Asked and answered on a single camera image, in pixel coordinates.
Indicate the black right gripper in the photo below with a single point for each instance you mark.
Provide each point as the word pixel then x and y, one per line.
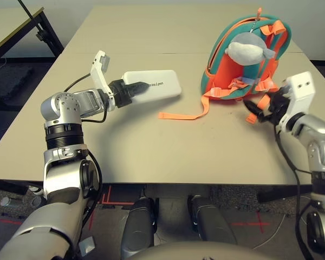
pixel 279 104

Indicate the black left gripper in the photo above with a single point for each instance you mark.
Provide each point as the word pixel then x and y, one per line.
pixel 120 93

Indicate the white pencil case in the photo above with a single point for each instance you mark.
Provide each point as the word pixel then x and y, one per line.
pixel 157 84

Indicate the orange and teal backpack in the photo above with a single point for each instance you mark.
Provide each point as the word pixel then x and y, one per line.
pixel 227 73

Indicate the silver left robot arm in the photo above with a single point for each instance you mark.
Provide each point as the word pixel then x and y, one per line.
pixel 62 108

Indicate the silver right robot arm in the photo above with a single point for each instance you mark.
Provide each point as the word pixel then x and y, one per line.
pixel 319 151

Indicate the black table base foot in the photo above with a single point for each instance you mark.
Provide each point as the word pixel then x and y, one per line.
pixel 13 187
pixel 281 195

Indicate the black framed side table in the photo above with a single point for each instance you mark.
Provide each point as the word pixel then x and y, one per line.
pixel 50 35

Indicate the red floor tape cross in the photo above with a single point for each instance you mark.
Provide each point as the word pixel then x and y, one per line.
pixel 258 224

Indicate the orange floor tape corner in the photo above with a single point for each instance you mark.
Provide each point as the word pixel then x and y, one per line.
pixel 108 199

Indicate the grey robot right leg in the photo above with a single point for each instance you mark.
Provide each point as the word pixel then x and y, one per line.
pixel 211 222

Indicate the grey robot leg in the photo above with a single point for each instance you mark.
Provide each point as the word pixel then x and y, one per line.
pixel 211 222
pixel 138 224

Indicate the black floor mat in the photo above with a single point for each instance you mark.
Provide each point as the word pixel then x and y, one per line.
pixel 10 81

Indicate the grey robot left leg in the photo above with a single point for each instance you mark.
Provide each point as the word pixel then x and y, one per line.
pixel 138 224

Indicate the white striped object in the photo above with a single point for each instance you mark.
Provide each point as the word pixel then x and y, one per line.
pixel 35 191

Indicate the grey robot torso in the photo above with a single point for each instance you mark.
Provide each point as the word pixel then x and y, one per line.
pixel 195 252

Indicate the small grey square plate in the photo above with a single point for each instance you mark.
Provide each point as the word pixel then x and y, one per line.
pixel 86 246

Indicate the small grey cylinder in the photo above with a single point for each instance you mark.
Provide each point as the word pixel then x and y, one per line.
pixel 9 202

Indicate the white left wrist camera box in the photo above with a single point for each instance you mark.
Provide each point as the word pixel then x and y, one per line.
pixel 97 73

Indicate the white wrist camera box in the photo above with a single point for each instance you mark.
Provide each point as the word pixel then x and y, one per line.
pixel 300 86
pixel 97 73

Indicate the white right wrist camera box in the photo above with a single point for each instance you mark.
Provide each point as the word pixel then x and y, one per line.
pixel 300 86

